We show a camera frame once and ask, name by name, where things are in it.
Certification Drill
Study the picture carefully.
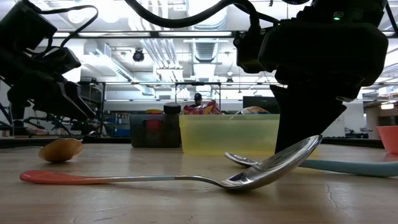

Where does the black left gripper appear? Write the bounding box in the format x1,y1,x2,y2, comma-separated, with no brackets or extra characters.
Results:
0,51,96,122

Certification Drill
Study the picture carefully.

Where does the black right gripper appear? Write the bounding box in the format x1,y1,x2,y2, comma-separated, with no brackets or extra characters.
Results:
257,21,389,154

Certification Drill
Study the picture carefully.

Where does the gold spoon green handle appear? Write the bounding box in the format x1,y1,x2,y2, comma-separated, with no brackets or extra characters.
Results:
39,138,84,164

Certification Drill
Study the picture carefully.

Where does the orange handled metal spoon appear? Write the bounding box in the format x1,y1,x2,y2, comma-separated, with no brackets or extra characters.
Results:
19,134,326,192

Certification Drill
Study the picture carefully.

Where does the teal handled metal spoon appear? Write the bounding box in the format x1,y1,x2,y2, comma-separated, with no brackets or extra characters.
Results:
224,151,398,179

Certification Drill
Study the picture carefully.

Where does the yellow orange snack bag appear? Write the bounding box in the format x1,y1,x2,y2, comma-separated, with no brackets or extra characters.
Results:
203,100,223,116

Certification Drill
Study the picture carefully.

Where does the red snack bag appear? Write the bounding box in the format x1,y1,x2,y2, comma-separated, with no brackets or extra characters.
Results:
182,105,208,116

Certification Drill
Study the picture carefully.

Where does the black computer monitor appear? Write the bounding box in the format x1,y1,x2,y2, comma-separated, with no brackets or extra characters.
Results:
242,95,280,114

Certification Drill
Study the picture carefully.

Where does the yellow translucent plastic bin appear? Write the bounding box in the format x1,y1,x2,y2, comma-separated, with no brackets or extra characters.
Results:
178,113,320,157

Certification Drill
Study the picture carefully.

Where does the dark grey plastic bin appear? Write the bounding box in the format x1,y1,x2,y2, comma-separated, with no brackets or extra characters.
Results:
129,113,183,149

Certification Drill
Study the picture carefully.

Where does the black ceiling spotlight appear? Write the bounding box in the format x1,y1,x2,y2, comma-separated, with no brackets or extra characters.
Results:
132,48,146,62

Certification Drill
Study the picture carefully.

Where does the orange plastic bowl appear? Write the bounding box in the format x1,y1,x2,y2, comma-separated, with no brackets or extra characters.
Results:
376,125,398,156

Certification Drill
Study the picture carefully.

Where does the black background metal stand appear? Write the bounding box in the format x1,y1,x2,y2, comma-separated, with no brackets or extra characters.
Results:
174,81,222,108

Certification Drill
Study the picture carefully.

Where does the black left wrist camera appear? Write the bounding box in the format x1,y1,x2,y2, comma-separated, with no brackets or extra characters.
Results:
39,46,82,75

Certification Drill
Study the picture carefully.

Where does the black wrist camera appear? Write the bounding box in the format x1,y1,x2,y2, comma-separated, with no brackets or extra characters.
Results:
39,46,82,75
233,29,266,75

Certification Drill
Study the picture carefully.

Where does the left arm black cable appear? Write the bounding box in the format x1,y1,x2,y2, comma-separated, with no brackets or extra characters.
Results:
21,0,100,48

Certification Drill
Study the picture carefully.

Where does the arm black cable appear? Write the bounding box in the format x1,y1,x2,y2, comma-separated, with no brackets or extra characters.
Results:
21,0,100,48
124,0,261,32

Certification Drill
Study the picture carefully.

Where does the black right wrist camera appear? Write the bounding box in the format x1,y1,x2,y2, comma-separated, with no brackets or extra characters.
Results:
233,29,266,75

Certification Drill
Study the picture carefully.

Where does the black overhead frame beam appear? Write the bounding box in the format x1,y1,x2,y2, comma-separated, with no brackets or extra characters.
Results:
52,30,240,39

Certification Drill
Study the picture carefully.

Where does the silver ceiling air duct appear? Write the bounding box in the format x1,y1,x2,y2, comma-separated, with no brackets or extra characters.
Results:
185,0,229,63

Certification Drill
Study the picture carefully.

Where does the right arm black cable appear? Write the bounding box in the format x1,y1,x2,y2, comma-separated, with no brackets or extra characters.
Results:
124,0,261,32

